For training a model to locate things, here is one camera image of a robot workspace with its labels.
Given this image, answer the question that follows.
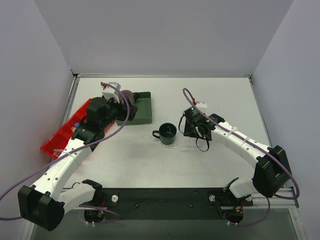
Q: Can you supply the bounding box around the dark green mug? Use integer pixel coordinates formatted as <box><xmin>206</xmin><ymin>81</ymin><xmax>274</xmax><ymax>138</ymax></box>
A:
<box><xmin>152</xmin><ymin>122</ymin><xmax>177</xmax><ymax>145</ymax></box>

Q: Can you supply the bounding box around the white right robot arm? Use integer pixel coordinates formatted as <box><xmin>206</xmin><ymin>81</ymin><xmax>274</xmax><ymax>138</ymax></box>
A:
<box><xmin>182</xmin><ymin>107</ymin><xmax>291</xmax><ymax>199</ymax></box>

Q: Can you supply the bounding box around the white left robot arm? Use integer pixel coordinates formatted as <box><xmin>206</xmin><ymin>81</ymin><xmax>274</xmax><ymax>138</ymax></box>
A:
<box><xmin>17</xmin><ymin>97</ymin><xmax>138</xmax><ymax>231</ymax></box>

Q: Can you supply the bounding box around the clear textured oval tray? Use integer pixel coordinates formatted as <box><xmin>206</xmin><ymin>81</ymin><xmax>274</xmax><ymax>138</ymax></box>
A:
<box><xmin>161</xmin><ymin>132</ymin><xmax>210</xmax><ymax>152</ymax></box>

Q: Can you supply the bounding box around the green plastic tray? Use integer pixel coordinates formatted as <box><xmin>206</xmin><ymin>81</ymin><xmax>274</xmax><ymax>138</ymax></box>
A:
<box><xmin>126</xmin><ymin>91</ymin><xmax>153</xmax><ymax>126</ymax></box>

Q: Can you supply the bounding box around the grey mug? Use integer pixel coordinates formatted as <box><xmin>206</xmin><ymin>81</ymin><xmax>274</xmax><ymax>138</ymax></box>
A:
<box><xmin>121</xmin><ymin>89</ymin><xmax>135</xmax><ymax>105</ymax></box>

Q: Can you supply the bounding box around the red plastic organizer box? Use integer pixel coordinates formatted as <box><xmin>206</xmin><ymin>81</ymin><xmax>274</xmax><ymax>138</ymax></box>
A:
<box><xmin>39</xmin><ymin>97</ymin><xmax>118</xmax><ymax>161</ymax></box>

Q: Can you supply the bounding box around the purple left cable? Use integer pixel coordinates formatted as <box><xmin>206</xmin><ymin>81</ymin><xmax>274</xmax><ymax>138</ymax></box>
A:
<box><xmin>0</xmin><ymin>81</ymin><xmax>132</xmax><ymax>225</ymax></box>

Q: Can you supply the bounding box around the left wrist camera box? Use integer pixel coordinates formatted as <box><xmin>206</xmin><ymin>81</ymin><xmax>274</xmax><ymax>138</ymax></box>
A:
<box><xmin>100</xmin><ymin>82</ymin><xmax>121</xmax><ymax>103</ymax></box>

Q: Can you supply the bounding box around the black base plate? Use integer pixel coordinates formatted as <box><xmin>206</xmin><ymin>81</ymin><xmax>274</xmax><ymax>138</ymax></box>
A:
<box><xmin>83</xmin><ymin>187</ymin><xmax>253</xmax><ymax>222</ymax></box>

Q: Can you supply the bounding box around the aluminium frame rail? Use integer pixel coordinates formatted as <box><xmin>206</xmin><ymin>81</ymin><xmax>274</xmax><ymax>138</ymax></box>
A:
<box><xmin>29</xmin><ymin>186</ymin><xmax>300</xmax><ymax>211</ymax></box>

